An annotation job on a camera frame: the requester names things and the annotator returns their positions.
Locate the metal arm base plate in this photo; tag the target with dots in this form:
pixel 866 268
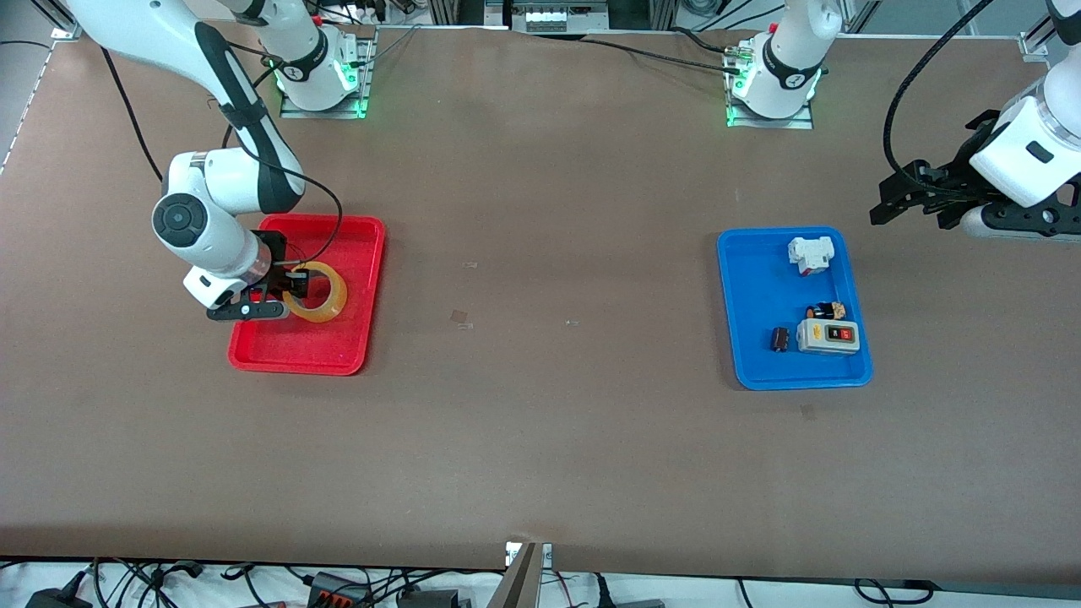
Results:
pixel 296 112
pixel 802 122

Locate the red plastic tray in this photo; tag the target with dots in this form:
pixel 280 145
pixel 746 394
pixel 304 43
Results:
pixel 338 346

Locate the black power adapter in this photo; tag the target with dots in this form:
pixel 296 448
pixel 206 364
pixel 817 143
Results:
pixel 55 599

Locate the brown square tape patch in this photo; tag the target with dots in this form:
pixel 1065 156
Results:
pixel 460 317

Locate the silver corner bracket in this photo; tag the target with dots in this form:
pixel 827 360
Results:
pixel 67 32
pixel 1034 46

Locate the aluminium profile beam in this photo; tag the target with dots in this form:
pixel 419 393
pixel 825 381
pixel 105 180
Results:
pixel 517 587

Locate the grey on off switch box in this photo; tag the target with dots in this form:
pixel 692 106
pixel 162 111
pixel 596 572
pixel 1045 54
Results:
pixel 812 336

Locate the white power strip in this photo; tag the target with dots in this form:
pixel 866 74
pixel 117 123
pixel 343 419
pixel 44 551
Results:
pixel 564 17

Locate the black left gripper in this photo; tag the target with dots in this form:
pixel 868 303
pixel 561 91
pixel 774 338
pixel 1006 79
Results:
pixel 959 176

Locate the dark cylindrical capacitor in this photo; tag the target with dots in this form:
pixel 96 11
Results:
pixel 779 340

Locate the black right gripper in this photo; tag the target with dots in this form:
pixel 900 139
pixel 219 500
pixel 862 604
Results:
pixel 274 256

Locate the black box orange connectors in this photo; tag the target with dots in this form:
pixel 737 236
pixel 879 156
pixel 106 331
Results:
pixel 338 591

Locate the blue plastic tray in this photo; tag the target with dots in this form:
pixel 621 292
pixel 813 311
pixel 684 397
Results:
pixel 752 279

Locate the yellow packing tape roll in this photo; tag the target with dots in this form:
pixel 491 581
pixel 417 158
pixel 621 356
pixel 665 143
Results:
pixel 317 317

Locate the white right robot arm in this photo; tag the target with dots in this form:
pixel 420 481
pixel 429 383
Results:
pixel 211 181

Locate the black rectangular box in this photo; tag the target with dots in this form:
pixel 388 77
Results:
pixel 426 601

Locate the white circuit breaker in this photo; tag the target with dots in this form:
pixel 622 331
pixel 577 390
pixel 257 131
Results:
pixel 811 252

